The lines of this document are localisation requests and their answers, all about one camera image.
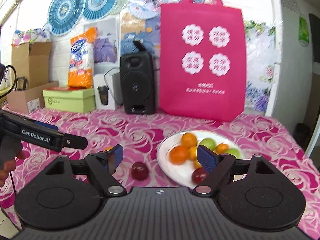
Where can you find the green wall sticker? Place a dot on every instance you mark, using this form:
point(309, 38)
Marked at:
point(303, 32)

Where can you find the white cup box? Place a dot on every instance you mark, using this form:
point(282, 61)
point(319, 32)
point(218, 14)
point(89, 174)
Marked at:
point(107, 91)

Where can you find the floral wall cloth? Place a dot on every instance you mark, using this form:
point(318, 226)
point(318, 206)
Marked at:
point(261, 55)

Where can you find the blue paper fan left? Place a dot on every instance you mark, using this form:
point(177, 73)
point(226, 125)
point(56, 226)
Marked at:
point(63, 15)

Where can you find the red fruit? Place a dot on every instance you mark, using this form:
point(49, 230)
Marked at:
point(199, 175)

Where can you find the orange detergent bag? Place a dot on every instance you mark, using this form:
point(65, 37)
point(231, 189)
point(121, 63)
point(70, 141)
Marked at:
point(81, 62)

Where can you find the left hand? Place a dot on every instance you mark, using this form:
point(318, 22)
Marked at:
point(8, 167)

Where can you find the green box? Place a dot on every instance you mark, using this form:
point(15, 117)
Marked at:
point(69, 99)

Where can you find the pink tote bag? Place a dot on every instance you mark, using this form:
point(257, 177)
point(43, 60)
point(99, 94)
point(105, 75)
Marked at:
point(202, 60)

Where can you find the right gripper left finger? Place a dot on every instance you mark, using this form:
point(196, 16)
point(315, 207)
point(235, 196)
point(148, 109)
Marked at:
point(88, 177)

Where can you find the blue paper fan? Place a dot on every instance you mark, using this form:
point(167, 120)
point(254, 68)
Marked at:
point(100, 0)
point(63, 15)

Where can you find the small orange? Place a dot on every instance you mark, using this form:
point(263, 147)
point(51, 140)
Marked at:
point(221, 148)

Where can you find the bedding poster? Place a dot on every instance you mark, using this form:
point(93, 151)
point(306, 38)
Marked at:
point(115, 37)

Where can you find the flat cardboard box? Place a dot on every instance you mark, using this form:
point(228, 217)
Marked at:
point(27, 101)

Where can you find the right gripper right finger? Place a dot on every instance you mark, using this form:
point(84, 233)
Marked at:
point(222, 168)

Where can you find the large green fruit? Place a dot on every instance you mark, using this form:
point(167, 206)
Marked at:
point(235, 152)

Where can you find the yellow small fruit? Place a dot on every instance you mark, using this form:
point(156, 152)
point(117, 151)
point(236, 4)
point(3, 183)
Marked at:
point(197, 164)

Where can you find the dark red plum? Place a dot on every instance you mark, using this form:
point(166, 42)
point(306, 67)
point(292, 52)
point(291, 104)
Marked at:
point(139, 171)

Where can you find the black speaker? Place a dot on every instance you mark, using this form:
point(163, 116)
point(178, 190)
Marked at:
point(137, 81)

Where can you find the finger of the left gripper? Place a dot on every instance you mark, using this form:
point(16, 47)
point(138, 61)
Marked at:
point(47, 125)
point(74, 141)

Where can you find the pink rose tablecloth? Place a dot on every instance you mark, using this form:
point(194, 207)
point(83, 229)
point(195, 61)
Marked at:
point(141, 135)

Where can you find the white paper fan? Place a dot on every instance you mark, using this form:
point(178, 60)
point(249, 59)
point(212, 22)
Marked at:
point(145, 9)

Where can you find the blue paper fan right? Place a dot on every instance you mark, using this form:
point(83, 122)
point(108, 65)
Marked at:
point(100, 0)

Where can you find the white round plate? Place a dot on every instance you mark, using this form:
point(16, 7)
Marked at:
point(181, 174)

